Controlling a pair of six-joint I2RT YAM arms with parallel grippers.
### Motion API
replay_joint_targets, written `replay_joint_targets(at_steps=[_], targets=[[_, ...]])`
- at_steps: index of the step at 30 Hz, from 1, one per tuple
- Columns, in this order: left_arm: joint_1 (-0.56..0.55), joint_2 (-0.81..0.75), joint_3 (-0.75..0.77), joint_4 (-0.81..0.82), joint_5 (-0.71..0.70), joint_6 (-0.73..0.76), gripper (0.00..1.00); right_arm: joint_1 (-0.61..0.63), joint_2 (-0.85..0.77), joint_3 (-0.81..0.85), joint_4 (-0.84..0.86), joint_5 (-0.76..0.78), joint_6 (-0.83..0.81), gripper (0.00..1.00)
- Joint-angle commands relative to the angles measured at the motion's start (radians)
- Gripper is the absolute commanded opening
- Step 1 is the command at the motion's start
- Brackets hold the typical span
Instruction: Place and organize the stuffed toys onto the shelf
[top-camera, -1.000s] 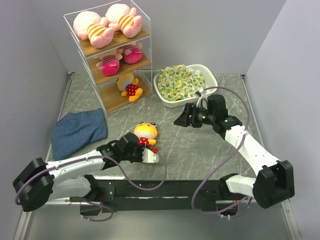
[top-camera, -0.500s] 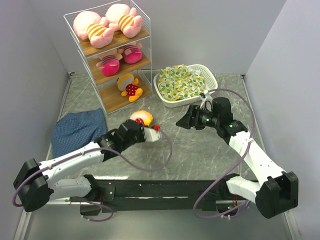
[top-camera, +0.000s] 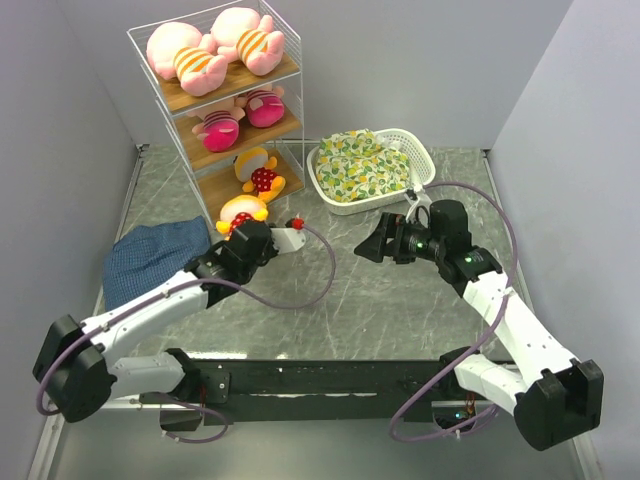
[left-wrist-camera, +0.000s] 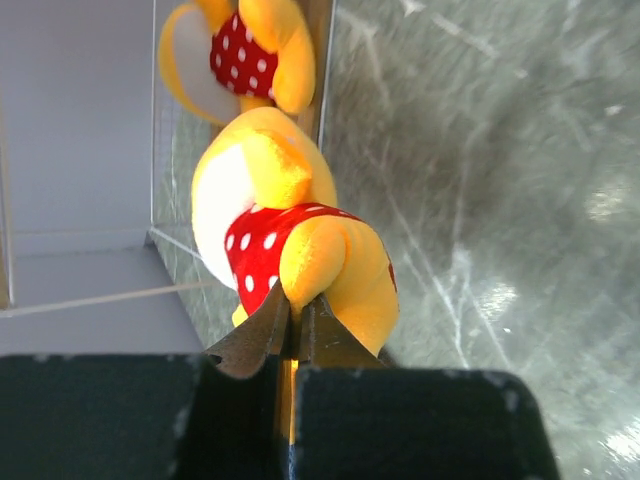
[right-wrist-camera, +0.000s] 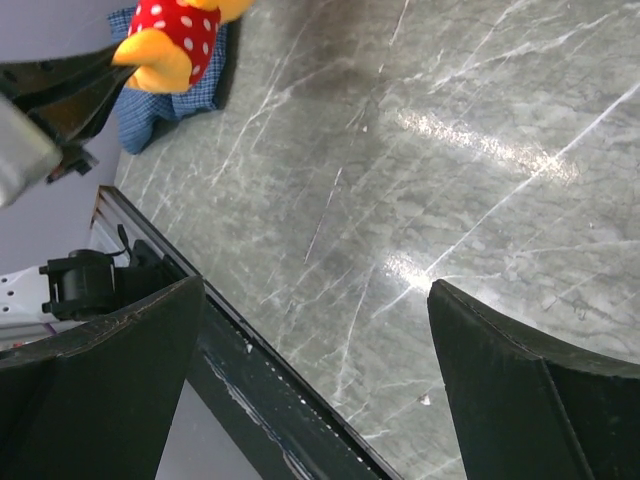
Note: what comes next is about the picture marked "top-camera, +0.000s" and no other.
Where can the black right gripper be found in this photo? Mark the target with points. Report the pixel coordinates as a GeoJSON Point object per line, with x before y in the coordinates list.
{"type": "Point", "coordinates": [390, 226]}

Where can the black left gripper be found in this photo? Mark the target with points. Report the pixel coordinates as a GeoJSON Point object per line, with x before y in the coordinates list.
{"type": "Point", "coordinates": [271, 250]}

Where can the yellow plush red dotted dress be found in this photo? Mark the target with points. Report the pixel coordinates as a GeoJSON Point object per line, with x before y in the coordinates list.
{"type": "Point", "coordinates": [238, 210]}

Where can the black-haired doll pink striped dress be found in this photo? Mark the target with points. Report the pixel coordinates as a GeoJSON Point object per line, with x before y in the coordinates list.
{"type": "Point", "coordinates": [263, 106]}

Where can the pink plush pig striped shirt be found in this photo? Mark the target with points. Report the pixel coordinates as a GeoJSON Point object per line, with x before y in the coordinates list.
{"type": "Point", "coordinates": [179, 50]}

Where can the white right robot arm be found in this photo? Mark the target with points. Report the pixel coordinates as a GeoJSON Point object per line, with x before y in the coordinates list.
{"type": "Point", "coordinates": [552, 395]}

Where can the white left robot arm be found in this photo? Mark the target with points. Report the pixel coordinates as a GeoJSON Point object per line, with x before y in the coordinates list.
{"type": "Point", "coordinates": [82, 365]}

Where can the lemon print cloth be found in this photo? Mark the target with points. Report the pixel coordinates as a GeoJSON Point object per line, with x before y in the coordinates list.
{"type": "Point", "coordinates": [358, 164]}

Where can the white plastic basket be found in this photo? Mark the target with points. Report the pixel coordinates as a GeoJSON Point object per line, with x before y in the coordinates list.
{"type": "Point", "coordinates": [422, 171]}

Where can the blue checked cloth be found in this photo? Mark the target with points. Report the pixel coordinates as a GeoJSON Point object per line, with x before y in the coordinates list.
{"type": "Point", "coordinates": [147, 256]}

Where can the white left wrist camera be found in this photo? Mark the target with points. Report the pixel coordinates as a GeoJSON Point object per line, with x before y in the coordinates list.
{"type": "Point", "coordinates": [290, 238]}

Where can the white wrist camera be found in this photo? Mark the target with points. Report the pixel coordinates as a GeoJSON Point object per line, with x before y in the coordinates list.
{"type": "Point", "coordinates": [416, 197]}
{"type": "Point", "coordinates": [290, 238]}

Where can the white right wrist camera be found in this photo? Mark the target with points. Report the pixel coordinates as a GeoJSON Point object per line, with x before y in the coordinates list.
{"type": "Point", "coordinates": [416, 197]}

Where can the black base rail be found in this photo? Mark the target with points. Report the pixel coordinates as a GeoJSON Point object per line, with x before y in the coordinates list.
{"type": "Point", "coordinates": [295, 390]}

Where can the white wire wooden shelf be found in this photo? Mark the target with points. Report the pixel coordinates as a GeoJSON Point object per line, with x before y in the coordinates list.
{"type": "Point", "coordinates": [228, 82]}

